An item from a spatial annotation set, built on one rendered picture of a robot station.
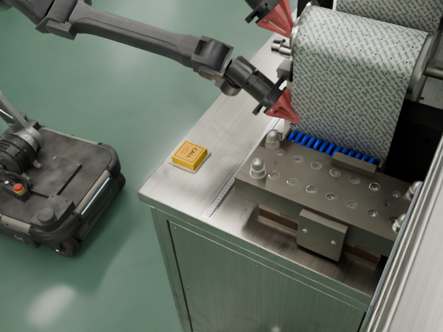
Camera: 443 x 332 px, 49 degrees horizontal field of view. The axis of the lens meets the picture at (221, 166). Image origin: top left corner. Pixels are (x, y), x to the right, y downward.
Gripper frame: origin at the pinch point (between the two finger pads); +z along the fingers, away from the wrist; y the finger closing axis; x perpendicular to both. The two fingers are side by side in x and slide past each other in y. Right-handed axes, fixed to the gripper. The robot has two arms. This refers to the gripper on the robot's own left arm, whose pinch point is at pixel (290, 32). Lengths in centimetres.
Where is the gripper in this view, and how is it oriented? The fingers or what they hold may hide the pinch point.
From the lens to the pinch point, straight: 113.4
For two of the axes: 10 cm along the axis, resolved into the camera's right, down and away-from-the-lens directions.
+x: 5.3, -3.0, -7.9
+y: -5.0, 6.4, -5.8
